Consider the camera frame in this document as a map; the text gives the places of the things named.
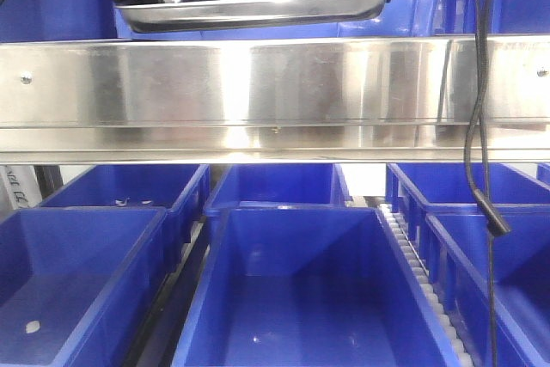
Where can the lower blue bin right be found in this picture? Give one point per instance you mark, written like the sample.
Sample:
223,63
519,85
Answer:
460,263

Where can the white roller track centre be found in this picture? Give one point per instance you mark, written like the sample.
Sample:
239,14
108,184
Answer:
397,225

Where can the rail screw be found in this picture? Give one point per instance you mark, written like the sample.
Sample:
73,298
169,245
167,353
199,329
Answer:
26,78

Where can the lower blue bin left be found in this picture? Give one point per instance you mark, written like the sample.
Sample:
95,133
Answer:
76,283

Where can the lower blue bin centre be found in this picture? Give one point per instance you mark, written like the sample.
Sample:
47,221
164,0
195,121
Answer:
310,287

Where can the blue bin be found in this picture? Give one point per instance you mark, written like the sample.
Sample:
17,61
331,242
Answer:
460,263
310,287
275,184
76,283

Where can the silver metal tray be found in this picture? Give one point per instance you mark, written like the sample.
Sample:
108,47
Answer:
204,15

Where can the rear lower blue bin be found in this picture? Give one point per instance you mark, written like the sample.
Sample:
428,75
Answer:
275,184

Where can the steel shelf front rail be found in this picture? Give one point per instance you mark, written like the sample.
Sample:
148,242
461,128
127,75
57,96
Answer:
314,100

